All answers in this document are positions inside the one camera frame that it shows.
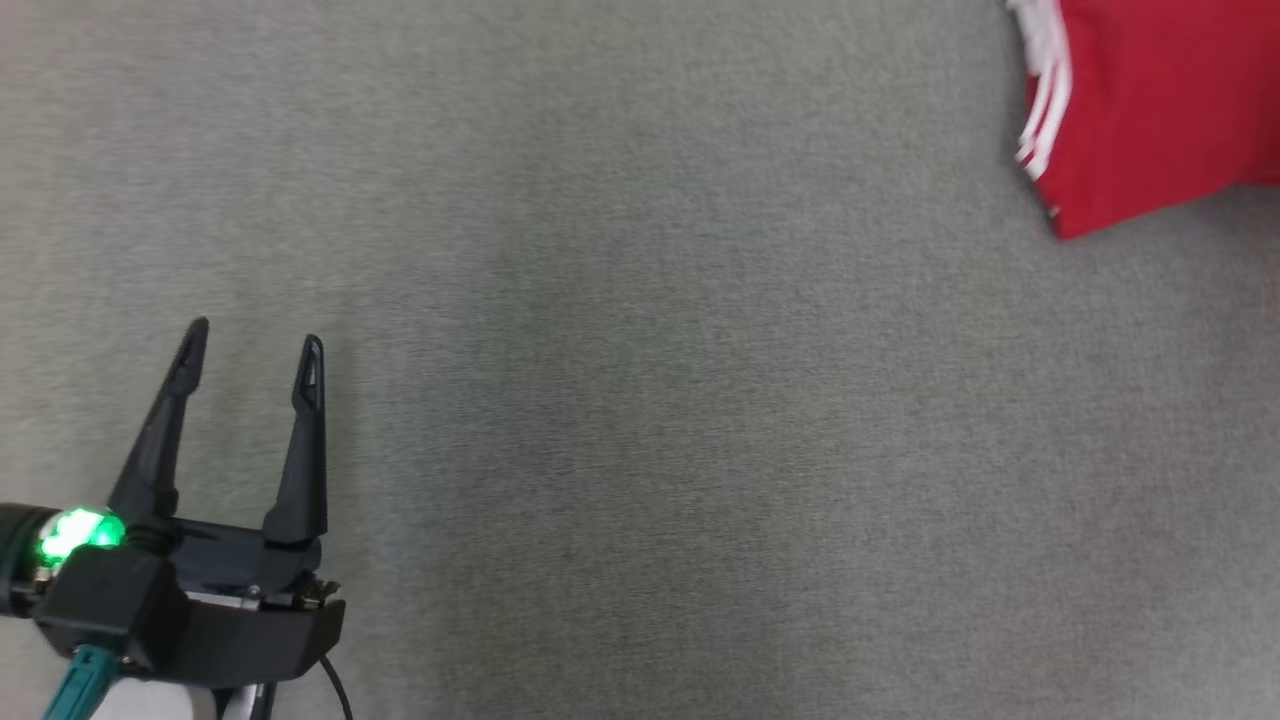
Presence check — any red and white jersey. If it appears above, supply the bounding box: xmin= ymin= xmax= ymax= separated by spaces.
xmin=1004 ymin=0 xmax=1280 ymax=242

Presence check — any teal left camera cable plug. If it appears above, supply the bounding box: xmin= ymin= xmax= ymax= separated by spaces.
xmin=41 ymin=643 xmax=123 ymax=720

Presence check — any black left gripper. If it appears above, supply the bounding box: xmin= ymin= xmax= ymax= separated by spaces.
xmin=0 ymin=317 xmax=347 ymax=693

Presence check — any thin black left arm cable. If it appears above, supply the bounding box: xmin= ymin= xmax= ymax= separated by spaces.
xmin=317 ymin=653 xmax=355 ymax=720

